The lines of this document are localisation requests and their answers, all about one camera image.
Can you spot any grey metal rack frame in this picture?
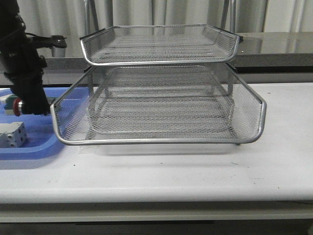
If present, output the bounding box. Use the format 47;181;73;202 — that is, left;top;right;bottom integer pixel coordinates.
80;0;236;144

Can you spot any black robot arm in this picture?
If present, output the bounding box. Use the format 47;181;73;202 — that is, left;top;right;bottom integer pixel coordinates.
0;0;50;115

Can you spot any red emergency push button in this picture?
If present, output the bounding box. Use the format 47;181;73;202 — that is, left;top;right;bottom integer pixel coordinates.
12;97;23;117

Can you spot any white terminal block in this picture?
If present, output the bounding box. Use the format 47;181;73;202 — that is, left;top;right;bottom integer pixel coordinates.
0;122;27;148

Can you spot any blue plastic tray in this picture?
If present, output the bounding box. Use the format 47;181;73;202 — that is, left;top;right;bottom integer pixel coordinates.
0;87;91;161

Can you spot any grey stone counter ledge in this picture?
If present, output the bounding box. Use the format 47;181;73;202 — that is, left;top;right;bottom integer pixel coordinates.
38;32;313;73

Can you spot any green and grey switch block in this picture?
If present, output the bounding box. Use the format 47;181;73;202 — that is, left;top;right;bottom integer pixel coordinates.
0;90;56;116

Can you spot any silver mesh tray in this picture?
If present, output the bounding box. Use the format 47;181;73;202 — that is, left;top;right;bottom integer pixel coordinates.
89;96;233;136
50;63;267;145
80;24;241;66

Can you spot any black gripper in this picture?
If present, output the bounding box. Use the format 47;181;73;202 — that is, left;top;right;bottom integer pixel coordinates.
3;56;49;115

